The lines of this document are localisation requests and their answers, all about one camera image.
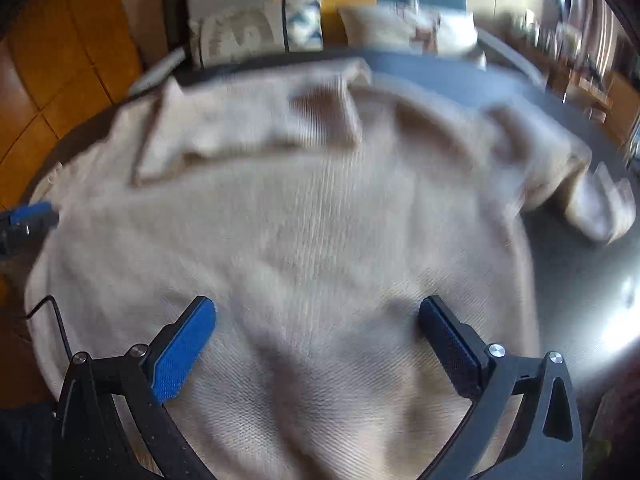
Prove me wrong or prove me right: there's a beige knit sweater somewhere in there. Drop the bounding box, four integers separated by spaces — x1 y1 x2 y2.
25 60 637 479

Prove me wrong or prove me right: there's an orange wooden cabinet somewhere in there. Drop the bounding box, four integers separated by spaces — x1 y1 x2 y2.
0 0 147 411

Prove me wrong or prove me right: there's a tiger print cushion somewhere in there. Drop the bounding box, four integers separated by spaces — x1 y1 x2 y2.
188 0 326 70

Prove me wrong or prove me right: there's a grey yellow blue sofa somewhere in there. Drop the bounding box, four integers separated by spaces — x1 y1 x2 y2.
127 0 551 97

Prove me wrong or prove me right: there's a deer print cushion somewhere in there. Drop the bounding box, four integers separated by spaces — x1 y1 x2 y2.
337 0 486 67

